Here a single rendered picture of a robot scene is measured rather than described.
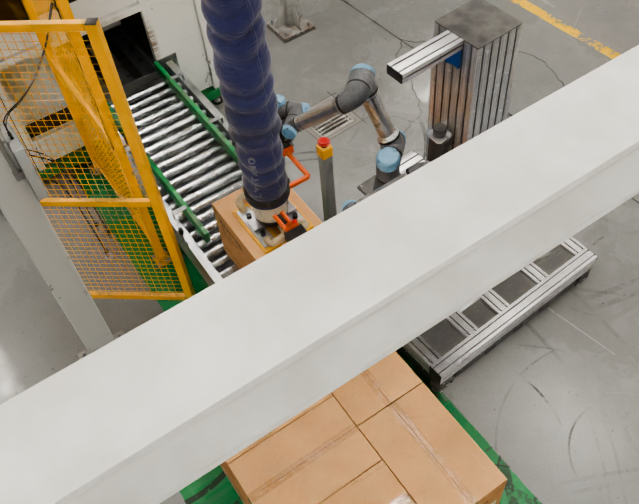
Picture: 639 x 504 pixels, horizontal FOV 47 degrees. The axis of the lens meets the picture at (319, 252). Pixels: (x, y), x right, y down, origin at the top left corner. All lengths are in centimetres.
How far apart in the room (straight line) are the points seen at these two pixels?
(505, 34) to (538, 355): 208
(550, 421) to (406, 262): 371
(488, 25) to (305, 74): 320
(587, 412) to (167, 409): 390
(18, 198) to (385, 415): 195
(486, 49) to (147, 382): 258
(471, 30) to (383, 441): 186
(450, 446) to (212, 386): 303
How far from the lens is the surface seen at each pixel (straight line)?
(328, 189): 429
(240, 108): 314
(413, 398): 369
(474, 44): 303
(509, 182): 72
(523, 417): 431
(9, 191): 350
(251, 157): 336
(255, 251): 371
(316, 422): 364
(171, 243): 420
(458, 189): 70
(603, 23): 682
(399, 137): 372
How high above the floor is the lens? 384
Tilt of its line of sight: 52 degrees down
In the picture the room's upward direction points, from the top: 6 degrees counter-clockwise
